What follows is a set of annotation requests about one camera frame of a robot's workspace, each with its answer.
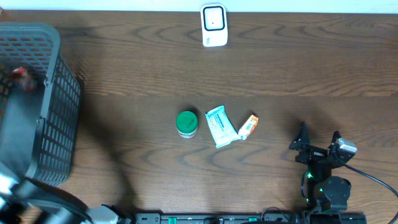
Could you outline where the orange tissue pack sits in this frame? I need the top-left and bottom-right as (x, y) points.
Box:
(238, 114), (259, 140)

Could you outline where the teal wet wipes pack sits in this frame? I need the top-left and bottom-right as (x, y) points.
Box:
(205, 105), (240, 148)

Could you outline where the green lid plastic jar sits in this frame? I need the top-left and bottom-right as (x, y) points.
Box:
(176, 111), (198, 139)

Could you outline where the red Top candy bar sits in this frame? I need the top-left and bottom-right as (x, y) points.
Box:
(10, 67), (39, 93)

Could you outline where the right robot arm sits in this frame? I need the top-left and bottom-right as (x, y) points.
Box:
(289, 121), (357, 217)

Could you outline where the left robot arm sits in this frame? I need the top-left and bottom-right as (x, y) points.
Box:
(1, 164), (136, 224)

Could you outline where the white barcode scanner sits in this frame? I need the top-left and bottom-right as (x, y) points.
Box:
(200, 4), (228, 47)

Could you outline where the grey plastic mesh basket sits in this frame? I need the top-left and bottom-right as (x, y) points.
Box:
(1, 22), (81, 186)

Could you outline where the black camera cable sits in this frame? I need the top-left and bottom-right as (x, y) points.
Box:
(341, 163), (398, 224)

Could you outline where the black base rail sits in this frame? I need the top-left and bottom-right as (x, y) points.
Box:
(134, 207), (367, 224)

